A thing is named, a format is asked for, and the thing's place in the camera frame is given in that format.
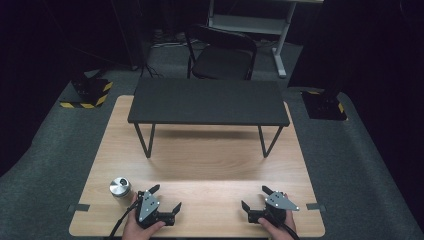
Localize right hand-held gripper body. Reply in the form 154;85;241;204
248;190;300;228

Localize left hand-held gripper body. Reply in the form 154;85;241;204
134;190;176;230

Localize silver metal can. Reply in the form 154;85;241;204
109;176;134;201

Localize person's left hand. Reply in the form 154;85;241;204
121;192;167;240

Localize person's right hand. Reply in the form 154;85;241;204
258;193;298;240

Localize grey tape strip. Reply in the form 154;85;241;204
305;202;327;212
67;203;91;213

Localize black stand base striped edge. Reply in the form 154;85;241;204
301;87;349;122
59;77;114;110

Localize black folding chair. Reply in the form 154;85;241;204
184;23;259;81

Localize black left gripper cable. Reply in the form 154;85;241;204
106;199;140;240

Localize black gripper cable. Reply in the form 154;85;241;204
106;199;140;240
266;207;301;240

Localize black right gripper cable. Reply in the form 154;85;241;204
266;207;301;240

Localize black shelf with wire legs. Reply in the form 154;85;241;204
127;77;291;159

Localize black floor cables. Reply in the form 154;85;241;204
139;61;165;80

